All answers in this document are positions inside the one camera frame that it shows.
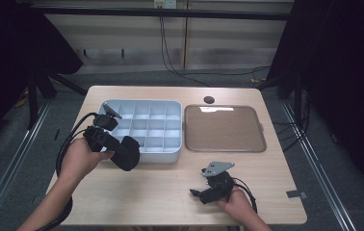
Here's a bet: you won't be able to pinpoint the black metal stand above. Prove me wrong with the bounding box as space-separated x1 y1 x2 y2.
255 71 304 121
25 61 89 131

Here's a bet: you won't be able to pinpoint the black sock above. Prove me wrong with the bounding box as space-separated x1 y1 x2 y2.
110 135 142 172

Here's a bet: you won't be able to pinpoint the light blue divided storage box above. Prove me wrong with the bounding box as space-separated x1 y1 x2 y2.
96 98 183 164

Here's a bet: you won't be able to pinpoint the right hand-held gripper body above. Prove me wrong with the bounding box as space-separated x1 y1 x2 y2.
201 161 236 202

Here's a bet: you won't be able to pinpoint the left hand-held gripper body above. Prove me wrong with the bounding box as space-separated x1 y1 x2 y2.
83 102 123 154

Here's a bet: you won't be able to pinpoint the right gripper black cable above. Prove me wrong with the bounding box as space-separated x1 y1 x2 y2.
232 176 259 215

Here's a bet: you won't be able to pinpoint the black horizontal metal bar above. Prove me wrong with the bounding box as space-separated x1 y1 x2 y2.
30 5 291 22

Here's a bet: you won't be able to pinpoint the black floor cables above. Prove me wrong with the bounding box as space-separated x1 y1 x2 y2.
272 88 311 154

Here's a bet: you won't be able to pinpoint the person's right hand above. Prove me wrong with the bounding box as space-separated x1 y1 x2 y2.
216 187 252 216

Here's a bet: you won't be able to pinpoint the white wall socket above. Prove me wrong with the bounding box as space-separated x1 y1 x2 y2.
153 0 178 10

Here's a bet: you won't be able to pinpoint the metal floor rail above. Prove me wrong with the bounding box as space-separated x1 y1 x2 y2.
280 101 358 231
0 101 52 231

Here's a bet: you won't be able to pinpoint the brown square tray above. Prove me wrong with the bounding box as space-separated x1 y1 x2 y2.
183 104 268 154

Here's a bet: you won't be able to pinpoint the person's left hand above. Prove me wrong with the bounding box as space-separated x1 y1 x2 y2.
59 138 116 187

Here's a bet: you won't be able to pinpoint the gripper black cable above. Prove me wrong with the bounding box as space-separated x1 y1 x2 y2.
232 176 259 215
35 112 99 231

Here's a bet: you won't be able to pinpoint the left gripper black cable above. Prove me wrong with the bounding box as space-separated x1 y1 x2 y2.
35 112 99 231

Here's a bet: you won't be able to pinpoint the black curtain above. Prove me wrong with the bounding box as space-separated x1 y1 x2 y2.
0 0 85 155
266 0 364 196

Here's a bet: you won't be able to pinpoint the black hanging wall cable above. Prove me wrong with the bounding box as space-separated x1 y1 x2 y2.
159 15 272 89

